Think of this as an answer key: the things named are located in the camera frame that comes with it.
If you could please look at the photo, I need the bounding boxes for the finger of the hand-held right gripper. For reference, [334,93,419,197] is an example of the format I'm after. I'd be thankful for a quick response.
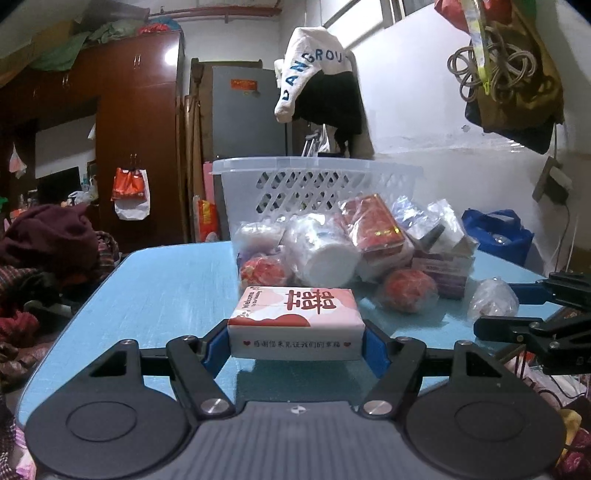
[474,316,591,376]
[507,271,591,311]

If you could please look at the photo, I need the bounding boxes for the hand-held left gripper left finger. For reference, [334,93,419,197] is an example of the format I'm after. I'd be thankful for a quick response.
[88,320,234,420]

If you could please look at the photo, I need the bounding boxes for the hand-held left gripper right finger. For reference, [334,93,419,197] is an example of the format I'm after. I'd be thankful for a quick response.
[361,322,505,417]

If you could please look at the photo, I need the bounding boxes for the white pink tissue pack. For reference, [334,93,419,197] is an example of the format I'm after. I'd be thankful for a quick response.
[228,286,366,361]

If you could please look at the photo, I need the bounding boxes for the red box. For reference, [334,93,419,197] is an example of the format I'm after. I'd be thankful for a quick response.
[341,194,407,259]

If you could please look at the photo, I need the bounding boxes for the white plastic basket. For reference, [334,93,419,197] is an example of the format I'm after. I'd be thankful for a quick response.
[209,157,424,241]

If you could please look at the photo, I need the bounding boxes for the small clear plastic bag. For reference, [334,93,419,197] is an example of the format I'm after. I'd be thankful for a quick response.
[467,277,520,323]

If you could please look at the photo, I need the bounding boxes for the blue plastic bag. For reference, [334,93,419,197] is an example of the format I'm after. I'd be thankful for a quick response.
[462,209,536,267]

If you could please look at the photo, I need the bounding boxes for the red ball in plastic bag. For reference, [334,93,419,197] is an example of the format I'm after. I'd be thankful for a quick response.
[379,268,439,315]
[238,253,293,289]

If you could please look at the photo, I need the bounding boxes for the pink white boxes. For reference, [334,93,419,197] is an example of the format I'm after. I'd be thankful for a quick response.
[410,251,476,301]

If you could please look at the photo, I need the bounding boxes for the clear bag of mixed items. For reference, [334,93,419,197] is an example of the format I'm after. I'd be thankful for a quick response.
[392,196,479,257]

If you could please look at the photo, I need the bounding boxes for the bag of white items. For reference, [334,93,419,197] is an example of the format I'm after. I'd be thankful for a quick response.
[233,220,286,259]

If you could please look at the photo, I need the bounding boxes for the red yellow bag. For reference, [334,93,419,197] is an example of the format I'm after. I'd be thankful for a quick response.
[193,194,220,243]

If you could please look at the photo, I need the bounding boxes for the orange white plastic bag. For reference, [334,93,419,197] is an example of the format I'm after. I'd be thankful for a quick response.
[111,166,151,221]

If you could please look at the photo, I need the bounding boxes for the dark hanging bags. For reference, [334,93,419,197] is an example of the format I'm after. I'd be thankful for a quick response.
[464,0,566,155]

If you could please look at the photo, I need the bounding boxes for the dark red clothes pile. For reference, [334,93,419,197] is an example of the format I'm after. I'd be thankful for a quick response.
[0,202,100,278]

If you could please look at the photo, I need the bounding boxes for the black television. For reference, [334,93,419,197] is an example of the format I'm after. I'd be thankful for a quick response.
[36,166,82,204]

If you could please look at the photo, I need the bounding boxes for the brown wooden wardrobe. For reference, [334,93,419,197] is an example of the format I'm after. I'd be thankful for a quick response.
[0,30,186,252]

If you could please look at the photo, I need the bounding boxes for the grey door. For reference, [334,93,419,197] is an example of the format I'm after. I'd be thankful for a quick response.
[210,65,289,162]

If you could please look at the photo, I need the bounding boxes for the black hanging garment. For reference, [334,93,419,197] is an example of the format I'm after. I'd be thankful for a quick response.
[292,71,365,155]

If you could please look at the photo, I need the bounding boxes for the small pink white plastic bag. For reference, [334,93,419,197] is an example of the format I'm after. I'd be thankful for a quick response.
[8,144,27,180]

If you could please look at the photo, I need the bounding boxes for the white printed hoodie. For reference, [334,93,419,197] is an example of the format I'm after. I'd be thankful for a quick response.
[273,27,358,123]

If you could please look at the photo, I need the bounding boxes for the green cloth bundle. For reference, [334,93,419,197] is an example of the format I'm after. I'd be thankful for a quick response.
[28,18,139,72]

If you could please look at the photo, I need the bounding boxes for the wall power adapter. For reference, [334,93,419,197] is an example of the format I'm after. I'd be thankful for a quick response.
[532,156,574,204]

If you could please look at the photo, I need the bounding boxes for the coiled rope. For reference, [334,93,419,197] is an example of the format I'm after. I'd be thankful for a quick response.
[447,37,541,104]

